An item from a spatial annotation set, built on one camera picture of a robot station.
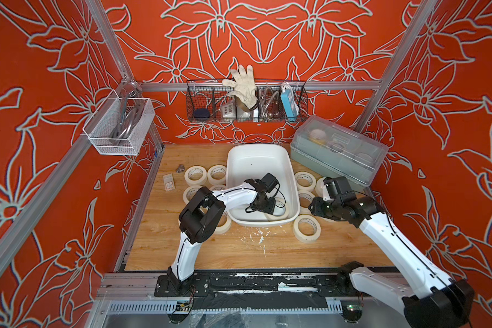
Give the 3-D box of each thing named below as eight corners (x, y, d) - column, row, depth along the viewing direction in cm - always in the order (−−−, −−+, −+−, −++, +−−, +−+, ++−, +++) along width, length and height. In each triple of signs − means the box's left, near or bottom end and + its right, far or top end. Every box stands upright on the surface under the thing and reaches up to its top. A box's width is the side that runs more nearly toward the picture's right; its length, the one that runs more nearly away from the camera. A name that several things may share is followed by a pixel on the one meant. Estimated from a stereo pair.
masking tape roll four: (184, 185, 104) (182, 182, 102) (187, 169, 111) (186, 165, 109) (205, 185, 104) (204, 182, 102) (207, 168, 111) (207, 165, 109)
